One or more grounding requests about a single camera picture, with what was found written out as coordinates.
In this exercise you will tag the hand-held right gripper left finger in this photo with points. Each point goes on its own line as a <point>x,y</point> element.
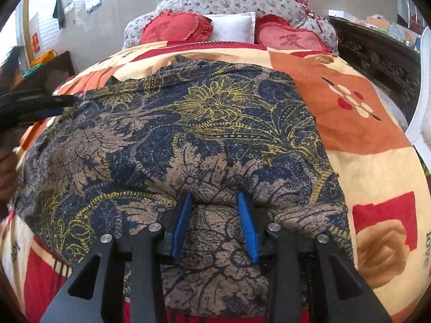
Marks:
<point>181,228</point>

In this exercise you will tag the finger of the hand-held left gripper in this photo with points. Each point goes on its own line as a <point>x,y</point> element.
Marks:
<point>40,98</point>
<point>47,112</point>

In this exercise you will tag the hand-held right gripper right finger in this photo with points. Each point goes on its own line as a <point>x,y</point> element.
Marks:
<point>247,228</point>

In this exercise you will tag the navy floral patterned garment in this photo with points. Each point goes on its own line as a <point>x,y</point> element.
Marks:
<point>202,134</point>

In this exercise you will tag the person's left hand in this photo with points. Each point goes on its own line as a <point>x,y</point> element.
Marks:
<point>7,178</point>

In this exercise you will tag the dark wooden cabinet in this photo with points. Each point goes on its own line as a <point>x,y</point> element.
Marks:
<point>50,74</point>

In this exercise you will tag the green plastic item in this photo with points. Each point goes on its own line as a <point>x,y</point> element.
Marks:
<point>31,71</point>

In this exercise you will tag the yellow plastic basket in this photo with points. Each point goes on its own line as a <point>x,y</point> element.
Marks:
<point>43,59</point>

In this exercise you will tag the dark hanging cloth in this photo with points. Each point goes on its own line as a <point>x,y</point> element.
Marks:
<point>59,11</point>

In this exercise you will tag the orange red patchwork quilt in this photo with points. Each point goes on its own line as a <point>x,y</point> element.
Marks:
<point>370,161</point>

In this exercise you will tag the red heart-shaped pillow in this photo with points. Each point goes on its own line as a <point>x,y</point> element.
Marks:
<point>171,28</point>
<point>289,38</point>

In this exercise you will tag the grey floral bed sheet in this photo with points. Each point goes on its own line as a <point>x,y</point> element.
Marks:
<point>390,107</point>

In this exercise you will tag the white square pillow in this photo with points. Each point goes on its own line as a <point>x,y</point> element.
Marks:
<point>232,28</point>

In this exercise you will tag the carved dark wooden sideboard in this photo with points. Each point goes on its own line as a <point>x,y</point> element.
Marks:
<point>373,60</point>

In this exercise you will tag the white floral upholstered chair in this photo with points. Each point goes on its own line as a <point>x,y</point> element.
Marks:
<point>422,107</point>

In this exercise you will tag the red patterned cloth bundle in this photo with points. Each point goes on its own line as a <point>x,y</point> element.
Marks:
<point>304,7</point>

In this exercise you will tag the cardboard box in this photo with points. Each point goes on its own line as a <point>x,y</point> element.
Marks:
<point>376,22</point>

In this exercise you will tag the red paper wall sticker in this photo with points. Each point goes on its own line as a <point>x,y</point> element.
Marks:
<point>35,43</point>

